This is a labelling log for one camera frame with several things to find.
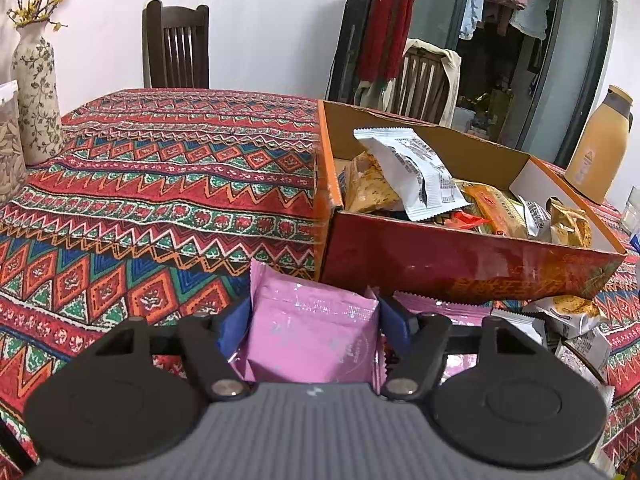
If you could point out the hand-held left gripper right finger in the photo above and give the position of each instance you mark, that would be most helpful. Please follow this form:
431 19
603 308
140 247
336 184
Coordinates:
395 320

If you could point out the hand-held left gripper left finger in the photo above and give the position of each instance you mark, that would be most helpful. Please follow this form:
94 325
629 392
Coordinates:
235 327

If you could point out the pink snack packet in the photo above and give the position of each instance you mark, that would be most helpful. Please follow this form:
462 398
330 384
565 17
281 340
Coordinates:
450 302
310 330

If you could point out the orange cardboard box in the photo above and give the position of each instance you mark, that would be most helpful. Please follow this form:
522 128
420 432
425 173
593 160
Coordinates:
450 270

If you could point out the orange snack packet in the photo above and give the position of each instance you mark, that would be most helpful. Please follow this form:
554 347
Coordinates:
465 218

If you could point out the yellow white snack packet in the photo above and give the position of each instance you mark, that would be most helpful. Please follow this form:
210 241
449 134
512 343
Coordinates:
370 190

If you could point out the yellow corn packet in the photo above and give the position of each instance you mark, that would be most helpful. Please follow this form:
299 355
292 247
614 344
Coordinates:
495 205

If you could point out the gold snack packet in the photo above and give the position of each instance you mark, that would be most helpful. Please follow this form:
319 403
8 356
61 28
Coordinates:
570 225

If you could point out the white plastic bin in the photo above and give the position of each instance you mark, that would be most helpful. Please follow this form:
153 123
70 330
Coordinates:
462 120

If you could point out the beige cloth bag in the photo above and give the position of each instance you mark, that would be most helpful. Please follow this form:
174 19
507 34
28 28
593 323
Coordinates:
372 95

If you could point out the light wooden chair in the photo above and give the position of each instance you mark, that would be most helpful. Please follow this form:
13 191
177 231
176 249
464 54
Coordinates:
420 85

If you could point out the beige cloth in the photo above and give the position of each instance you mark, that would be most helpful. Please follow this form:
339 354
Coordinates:
450 85

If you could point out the blue white tissue pack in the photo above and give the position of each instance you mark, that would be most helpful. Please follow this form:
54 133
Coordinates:
636 244

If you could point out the clear drinking glass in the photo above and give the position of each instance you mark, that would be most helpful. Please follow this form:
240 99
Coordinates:
631 216

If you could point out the yellow thermos jug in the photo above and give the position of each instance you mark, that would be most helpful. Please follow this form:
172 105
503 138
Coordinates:
595 155

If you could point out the dark wooden chair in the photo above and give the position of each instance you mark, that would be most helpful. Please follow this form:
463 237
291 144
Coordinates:
175 50

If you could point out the clear seed container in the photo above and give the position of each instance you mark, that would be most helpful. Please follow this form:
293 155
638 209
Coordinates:
10 150

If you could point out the red tassel hanging decoration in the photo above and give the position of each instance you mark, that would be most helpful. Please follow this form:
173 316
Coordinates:
390 30

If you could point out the floral ceramic vase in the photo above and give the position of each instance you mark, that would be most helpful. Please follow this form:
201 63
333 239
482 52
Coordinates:
37 100

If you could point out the dark sliding glass door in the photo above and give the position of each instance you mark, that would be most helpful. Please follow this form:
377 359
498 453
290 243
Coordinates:
580 60

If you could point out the light blue hanging garment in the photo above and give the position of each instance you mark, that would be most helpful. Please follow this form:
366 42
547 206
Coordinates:
472 0

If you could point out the white hanging garment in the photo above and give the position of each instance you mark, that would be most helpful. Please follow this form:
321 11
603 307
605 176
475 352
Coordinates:
532 15

